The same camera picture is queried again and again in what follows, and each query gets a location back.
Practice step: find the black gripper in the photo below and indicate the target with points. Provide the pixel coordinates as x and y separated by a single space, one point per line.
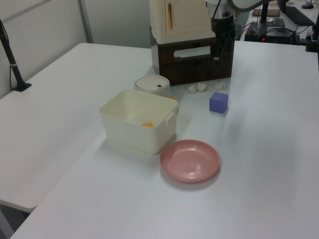
223 25

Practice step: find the cream toy appliance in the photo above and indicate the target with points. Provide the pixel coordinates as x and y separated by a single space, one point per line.
184 20

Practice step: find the dark brown drawer cabinet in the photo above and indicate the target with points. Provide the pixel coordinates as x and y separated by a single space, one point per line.
189 69

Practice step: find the cream plastic box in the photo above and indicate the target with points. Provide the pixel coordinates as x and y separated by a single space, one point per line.
132 134

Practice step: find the black clamp with post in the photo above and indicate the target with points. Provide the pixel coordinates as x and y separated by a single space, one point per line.
312 43

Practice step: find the purple cube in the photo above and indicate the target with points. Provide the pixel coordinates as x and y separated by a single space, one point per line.
218 102

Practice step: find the white lidded mini bin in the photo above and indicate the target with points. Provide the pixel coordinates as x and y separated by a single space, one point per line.
152 84

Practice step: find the black device with red light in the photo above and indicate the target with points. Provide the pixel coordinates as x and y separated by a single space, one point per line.
276 36

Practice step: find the crumpled white paper ball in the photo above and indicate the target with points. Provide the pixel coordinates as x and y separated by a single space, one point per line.
220 85
192 89
202 86

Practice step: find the toasted bread piece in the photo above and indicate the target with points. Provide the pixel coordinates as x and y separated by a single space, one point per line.
147 125

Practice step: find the black pole with clamp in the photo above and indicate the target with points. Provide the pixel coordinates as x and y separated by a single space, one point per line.
13 67

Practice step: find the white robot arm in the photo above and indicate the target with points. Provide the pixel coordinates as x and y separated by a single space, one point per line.
239 3

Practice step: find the pink plate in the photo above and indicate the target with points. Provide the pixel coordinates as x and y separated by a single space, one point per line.
190 161

